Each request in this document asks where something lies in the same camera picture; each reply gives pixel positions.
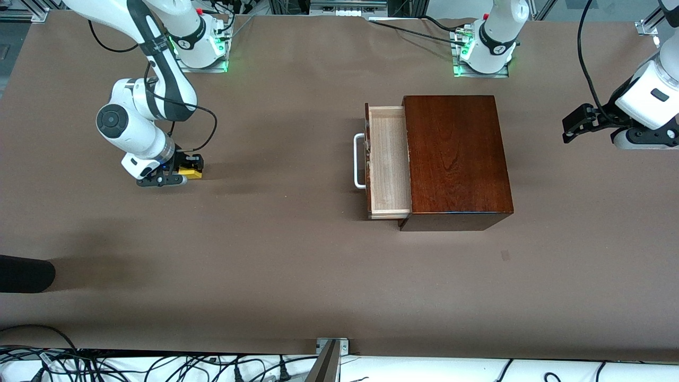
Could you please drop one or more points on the white power strip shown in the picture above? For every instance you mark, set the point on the white power strip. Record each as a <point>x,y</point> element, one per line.
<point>347,9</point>

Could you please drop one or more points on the aluminium corner frame profile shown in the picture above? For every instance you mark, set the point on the aluminium corner frame profile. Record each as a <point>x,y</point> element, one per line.
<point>646,26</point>

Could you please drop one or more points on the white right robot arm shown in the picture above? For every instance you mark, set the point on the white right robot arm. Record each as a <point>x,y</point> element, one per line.
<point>127,127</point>

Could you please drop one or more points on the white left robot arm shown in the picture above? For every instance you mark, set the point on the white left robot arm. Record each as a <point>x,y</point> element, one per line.
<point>498,32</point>

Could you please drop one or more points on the small aluminium table bracket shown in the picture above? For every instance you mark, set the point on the small aluminium table bracket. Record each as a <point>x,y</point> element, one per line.
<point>342,345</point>

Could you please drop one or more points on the black cylindrical object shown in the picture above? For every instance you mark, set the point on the black cylindrical object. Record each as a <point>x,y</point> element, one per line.
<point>24,273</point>

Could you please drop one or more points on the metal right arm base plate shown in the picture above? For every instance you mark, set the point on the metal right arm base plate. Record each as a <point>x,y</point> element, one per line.
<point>199,69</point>

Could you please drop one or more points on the dark aluminium post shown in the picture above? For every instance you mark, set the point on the dark aluminium post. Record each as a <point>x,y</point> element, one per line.
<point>324,366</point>

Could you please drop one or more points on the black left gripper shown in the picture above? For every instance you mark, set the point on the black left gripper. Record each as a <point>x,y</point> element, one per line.
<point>608,114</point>

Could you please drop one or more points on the yellow cube block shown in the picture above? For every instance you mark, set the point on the yellow cube block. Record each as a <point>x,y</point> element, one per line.
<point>192,173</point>

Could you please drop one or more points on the white cloth sheet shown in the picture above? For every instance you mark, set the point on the white cloth sheet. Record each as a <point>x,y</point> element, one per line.
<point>424,371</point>

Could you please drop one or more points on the aluminium corner bracket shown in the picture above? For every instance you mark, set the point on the aluminium corner bracket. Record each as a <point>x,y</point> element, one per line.
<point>21,16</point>

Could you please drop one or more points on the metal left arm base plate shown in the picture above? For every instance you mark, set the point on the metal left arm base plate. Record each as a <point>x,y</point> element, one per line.
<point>480,75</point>

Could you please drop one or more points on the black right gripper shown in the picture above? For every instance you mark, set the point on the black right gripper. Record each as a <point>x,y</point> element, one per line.
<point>184,159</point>

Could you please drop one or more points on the dark brown wooden cabinet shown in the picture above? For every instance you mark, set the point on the dark brown wooden cabinet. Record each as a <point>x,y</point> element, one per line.
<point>456,159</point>

